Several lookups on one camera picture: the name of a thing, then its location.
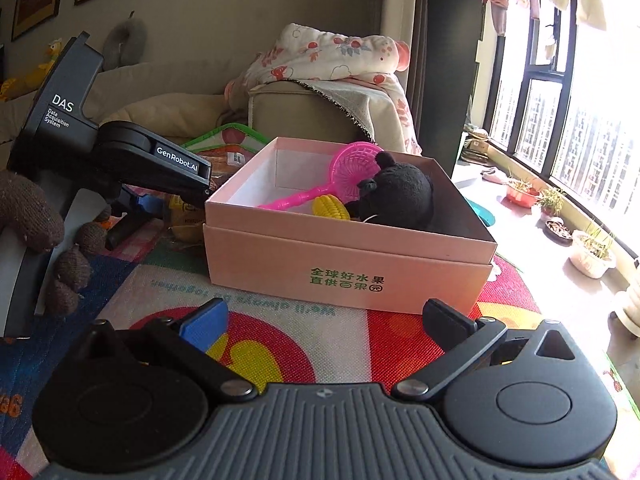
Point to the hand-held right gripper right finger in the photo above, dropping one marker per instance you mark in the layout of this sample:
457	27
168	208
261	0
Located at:
445	322

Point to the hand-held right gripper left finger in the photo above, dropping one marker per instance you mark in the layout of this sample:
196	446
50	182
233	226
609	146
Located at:
205	322

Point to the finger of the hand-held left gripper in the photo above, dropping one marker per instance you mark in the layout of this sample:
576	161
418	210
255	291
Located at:
145	205

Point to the yellow snack packet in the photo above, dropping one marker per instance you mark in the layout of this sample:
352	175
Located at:
185	217

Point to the clear bread packet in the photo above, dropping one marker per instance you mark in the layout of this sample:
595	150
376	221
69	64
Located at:
227	157

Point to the pink cardboard box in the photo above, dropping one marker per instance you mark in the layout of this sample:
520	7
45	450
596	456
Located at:
300	260

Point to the black plush toy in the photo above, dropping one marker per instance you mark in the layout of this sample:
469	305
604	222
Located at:
400	195

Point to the yellow toy corn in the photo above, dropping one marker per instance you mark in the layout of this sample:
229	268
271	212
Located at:
330	207

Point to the pink toy racket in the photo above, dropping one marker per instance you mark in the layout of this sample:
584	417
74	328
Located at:
350	167

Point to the person's left hand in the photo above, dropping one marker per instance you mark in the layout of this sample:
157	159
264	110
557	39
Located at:
30	205

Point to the yellow plush toy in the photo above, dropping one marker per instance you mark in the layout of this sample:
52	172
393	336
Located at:
37	72

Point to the beige folded quilt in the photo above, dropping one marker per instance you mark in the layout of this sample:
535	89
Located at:
165	110

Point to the grey neck pillow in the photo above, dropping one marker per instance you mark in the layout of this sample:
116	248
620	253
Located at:
125	35

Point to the teal plastic dish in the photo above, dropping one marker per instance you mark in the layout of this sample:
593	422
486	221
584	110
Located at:
482	212

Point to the colourful play mat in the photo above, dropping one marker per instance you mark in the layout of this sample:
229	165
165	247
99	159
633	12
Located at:
325	330

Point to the beige sofa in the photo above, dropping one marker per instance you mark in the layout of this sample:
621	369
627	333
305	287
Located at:
190	72

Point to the dark bowl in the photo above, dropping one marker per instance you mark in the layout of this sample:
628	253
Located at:
559	230

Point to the small potted plant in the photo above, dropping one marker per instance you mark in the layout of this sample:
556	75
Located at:
522	192

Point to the pink slipper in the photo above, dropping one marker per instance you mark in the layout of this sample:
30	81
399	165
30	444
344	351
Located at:
494	176

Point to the green potted plant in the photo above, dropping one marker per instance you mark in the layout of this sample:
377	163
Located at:
552	202

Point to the white plant pot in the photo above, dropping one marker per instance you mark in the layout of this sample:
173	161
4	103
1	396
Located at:
592	255

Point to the beige cushion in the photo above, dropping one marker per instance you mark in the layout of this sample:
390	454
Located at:
300	115

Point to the small cardboard box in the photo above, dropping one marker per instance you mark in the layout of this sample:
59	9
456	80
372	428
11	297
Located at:
477	145

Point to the white round pot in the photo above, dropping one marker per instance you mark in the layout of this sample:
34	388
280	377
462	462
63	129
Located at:
629	307

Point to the floral blanket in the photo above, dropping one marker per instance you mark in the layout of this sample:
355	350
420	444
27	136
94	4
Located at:
320	50

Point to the dark curtain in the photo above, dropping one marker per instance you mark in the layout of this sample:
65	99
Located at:
447	60

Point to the pink hanging garment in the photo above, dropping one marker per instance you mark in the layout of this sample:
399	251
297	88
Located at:
496	7

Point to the black window frame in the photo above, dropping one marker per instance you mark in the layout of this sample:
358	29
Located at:
567	80

